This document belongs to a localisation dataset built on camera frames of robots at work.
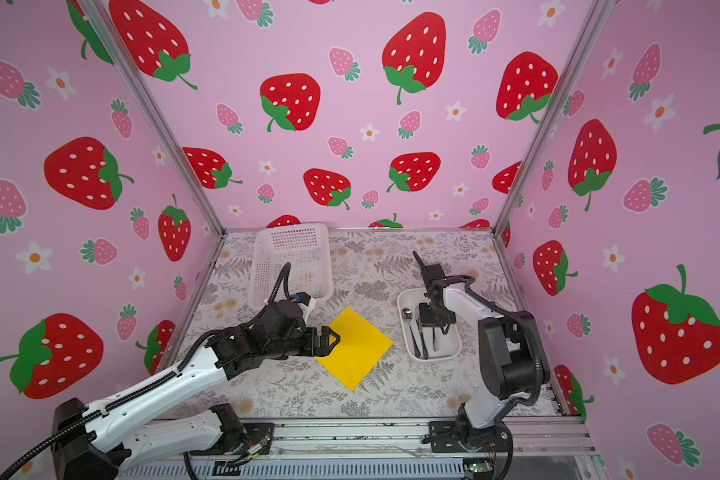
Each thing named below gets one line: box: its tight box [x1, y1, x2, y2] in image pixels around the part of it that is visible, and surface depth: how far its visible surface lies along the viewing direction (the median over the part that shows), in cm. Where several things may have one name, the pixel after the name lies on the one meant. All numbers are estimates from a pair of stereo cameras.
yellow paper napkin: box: [316, 307, 394, 392], surface depth 89 cm
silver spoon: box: [402, 308, 421, 358], surface depth 96 cm
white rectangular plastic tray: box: [397, 287, 462, 360], surface depth 92 cm
